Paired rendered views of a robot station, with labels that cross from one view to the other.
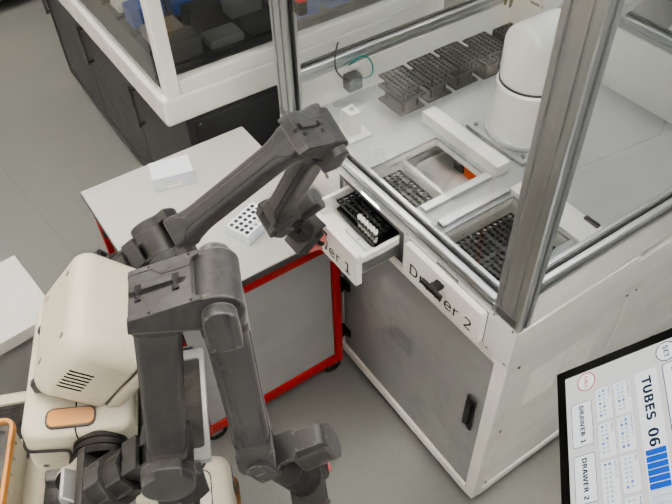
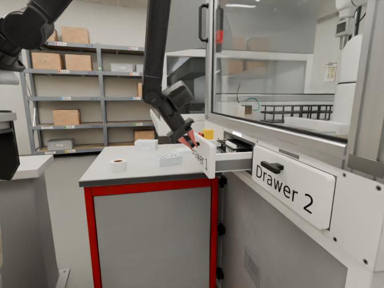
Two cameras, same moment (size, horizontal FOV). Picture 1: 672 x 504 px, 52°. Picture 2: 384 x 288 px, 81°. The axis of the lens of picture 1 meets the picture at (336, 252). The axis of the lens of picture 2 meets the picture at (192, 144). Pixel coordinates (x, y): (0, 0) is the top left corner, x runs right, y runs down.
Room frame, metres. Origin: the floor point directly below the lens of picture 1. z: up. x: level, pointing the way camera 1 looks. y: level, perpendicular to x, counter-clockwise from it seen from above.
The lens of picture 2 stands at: (0.52, -0.23, 1.07)
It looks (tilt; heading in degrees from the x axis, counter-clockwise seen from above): 12 degrees down; 21
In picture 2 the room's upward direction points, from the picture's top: straight up
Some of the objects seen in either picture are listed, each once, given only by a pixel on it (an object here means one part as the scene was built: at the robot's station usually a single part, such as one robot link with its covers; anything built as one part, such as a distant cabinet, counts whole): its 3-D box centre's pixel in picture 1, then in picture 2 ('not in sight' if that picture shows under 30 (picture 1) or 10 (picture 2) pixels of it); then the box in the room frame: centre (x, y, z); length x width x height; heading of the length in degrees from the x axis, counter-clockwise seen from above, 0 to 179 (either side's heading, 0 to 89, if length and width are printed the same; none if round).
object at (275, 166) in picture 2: (435, 286); (274, 166); (1.08, -0.24, 0.91); 0.07 x 0.04 x 0.01; 33
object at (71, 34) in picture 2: not in sight; (76, 38); (3.78, 3.17, 2.11); 0.41 x 0.32 x 0.28; 129
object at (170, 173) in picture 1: (171, 173); (146, 144); (1.69, 0.51, 0.79); 0.13 x 0.09 x 0.05; 109
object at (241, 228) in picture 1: (250, 223); (167, 159); (1.46, 0.25, 0.78); 0.12 x 0.08 x 0.04; 144
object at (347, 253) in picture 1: (327, 238); (201, 151); (1.29, 0.02, 0.87); 0.29 x 0.02 x 0.11; 33
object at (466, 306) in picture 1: (442, 290); (283, 178); (1.10, -0.26, 0.87); 0.29 x 0.02 x 0.11; 33
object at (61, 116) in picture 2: not in sight; (67, 116); (3.60, 3.38, 0.72); 0.41 x 0.32 x 0.28; 129
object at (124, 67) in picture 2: not in sight; (122, 69); (4.23, 2.59, 1.61); 0.40 x 0.30 x 0.17; 129
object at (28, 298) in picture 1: (34, 385); (24, 234); (1.19, 0.95, 0.38); 0.30 x 0.30 x 0.76; 39
